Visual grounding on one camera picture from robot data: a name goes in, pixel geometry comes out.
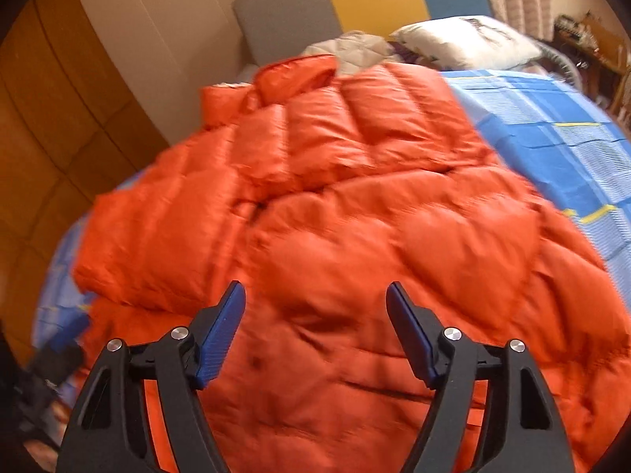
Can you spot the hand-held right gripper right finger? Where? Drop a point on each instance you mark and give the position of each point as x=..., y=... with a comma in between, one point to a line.
x=413, y=331

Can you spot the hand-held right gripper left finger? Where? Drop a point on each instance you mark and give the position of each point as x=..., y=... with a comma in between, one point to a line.
x=222, y=340

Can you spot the orange down jacket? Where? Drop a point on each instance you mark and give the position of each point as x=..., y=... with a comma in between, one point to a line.
x=345, y=182

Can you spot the blue checkered bed sheet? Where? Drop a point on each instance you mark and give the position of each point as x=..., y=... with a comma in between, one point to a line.
x=542, y=123

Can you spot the wooden panelled wardrobe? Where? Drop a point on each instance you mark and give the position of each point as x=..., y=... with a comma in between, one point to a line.
x=64, y=133

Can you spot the beige quilted blanket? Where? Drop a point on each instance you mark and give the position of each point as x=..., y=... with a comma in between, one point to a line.
x=345, y=47

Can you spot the white printed pillow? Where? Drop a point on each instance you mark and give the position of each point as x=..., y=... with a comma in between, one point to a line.
x=468, y=39

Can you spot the cluttered wooden desk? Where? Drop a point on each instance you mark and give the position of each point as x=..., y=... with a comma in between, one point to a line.
x=596, y=54

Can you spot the grey yellow blue headboard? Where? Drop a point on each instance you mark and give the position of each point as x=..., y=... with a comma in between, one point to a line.
x=379, y=0

